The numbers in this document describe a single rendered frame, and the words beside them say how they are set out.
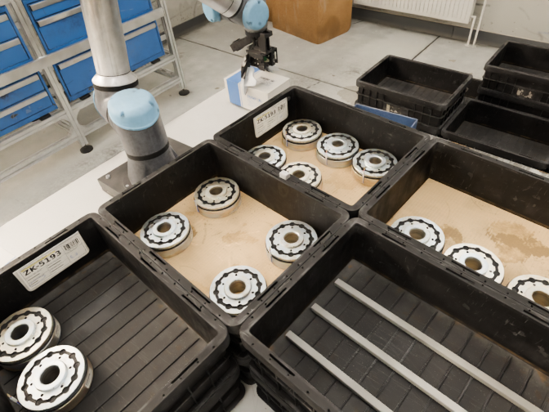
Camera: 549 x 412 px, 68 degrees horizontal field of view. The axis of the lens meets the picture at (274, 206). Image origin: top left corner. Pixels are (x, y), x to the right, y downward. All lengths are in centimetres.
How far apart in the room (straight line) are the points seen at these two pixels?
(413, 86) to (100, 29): 140
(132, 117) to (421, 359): 80
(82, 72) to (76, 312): 202
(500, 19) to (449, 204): 289
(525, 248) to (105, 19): 104
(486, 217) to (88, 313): 80
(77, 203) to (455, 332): 101
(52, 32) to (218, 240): 195
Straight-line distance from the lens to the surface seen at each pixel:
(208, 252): 84
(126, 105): 107
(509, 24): 373
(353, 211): 75
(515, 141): 201
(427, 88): 205
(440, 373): 72
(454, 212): 93
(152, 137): 108
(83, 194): 130
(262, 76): 147
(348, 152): 100
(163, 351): 74
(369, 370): 69
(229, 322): 62
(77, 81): 271
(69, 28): 265
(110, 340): 79
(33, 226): 128
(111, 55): 115
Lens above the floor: 146
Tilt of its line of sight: 45 degrees down
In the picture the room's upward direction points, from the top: 6 degrees counter-clockwise
